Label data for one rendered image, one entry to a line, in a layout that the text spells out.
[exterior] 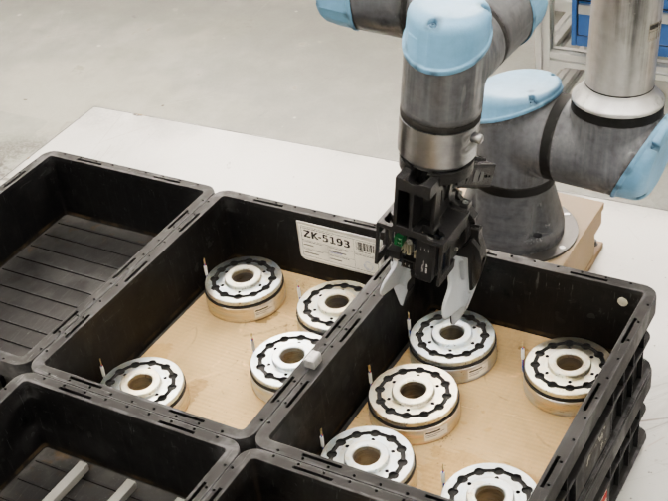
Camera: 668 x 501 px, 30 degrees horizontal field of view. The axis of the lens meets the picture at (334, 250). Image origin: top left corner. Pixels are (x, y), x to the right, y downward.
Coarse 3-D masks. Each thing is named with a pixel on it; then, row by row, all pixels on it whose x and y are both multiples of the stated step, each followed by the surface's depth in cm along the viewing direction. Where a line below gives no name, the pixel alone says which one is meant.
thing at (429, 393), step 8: (408, 376) 142; (416, 376) 141; (400, 384) 141; (408, 384) 141; (416, 384) 141; (424, 384) 140; (432, 384) 140; (392, 392) 140; (400, 392) 140; (432, 392) 139; (400, 400) 138; (408, 400) 138; (416, 400) 138; (424, 400) 138
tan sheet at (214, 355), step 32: (288, 288) 164; (192, 320) 160; (224, 320) 159; (256, 320) 159; (288, 320) 158; (160, 352) 155; (192, 352) 155; (224, 352) 154; (192, 384) 150; (224, 384) 149; (224, 416) 145
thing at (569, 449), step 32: (512, 256) 148; (640, 288) 140; (352, 320) 141; (640, 320) 136; (608, 384) 128; (288, 416) 129; (576, 416) 125; (256, 448) 127; (288, 448) 125; (576, 448) 122; (384, 480) 120; (544, 480) 118
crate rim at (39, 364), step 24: (192, 216) 162; (312, 216) 159; (336, 216) 158; (168, 240) 158; (144, 264) 154; (384, 264) 149; (120, 288) 150; (96, 312) 147; (72, 336) 144; (336, 336) 139; (48, 360) 141; (72, 384) 136; (96, 384) 136; (288, 384) 134; (144, 408) 132; (168, 408) 132; (264, 408) 130; (216, 432) 128; (240, 432) 127
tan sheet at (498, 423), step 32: (512, 352) 149; (480, 384) 145; (512, 384) 144; (480, 416) 140; (512, 416) 140; (544, 416) 139; (416, 448) 137; (448, 448) 137; (480, 448) 136; (512, 448) 136; (544, 448) 135
